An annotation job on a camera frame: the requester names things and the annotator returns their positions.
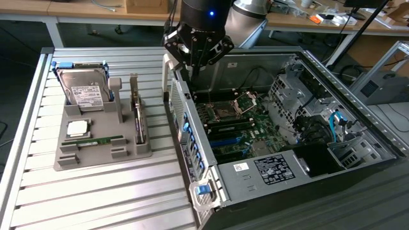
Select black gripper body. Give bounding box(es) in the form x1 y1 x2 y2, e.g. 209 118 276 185
176 0 232 53

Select black graphics card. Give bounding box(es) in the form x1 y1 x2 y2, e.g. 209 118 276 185
129 73 148 146

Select brown cardboard box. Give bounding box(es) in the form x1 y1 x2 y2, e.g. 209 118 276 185
124 0 169 14

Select metal socket cover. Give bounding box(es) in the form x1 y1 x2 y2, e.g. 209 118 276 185
233 91 258 113

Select CPU socket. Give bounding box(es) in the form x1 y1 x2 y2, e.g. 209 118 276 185
212 102 238 120

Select metal drive cage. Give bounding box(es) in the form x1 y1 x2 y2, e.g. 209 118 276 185
268 59 335 131

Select black RAM slots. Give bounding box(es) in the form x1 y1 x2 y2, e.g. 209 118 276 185
205 121 254 135

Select hard disk in blue caddy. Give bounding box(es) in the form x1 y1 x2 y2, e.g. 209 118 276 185
50 61 116 112

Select green motherboard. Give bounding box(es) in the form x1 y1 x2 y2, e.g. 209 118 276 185
194 93 290 165

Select gray parts rack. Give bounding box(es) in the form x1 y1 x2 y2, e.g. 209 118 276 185
53 76 153 171

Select white flat box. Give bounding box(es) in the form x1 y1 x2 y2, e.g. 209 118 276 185
331 15 357 26

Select silver chipset heatsink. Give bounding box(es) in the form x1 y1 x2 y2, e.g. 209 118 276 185
252 141 276 156

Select black slanted pole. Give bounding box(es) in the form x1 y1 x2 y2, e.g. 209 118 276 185
325 0 393 72

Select silver CPU chip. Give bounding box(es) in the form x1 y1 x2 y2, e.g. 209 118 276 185
65 119 92 138

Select green RAM stick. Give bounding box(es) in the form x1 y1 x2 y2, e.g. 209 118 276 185
61 135 124 146

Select black monitor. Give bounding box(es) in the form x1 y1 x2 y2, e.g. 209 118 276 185
343 0 394 20

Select gray computer tower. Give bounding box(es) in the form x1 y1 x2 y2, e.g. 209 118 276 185
349 70 409 106

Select black plastic shroud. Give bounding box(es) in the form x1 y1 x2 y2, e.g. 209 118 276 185
292 143 346 178

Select gray power supply unit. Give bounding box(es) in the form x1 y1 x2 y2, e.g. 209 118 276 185
218 150 310 201

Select blue case latch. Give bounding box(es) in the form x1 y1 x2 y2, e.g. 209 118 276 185
194 184 210 196

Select gray disk bay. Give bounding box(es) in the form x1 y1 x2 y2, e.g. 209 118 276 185
327 136 397 170

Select open black PC case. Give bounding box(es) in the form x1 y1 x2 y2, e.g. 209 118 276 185
161 49 405 230

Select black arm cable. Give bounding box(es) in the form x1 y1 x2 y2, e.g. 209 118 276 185
162 0 180 47

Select gray cable on desk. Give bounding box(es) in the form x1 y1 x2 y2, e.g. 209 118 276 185
90 0 124 12

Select black coiled cable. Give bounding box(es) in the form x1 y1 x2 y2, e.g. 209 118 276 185
338 64 363 83

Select black power wire bundle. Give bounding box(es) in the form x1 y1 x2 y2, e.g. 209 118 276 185
292 115 334 146

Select blue SATA wire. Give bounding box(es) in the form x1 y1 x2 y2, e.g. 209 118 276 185
329 109 349 144

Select wooden desk white frame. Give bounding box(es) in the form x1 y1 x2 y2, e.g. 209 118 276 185
0 0 192 48
265 0 409 70

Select aluminium profile frame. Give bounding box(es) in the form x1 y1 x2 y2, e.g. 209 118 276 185
371 40 409 80

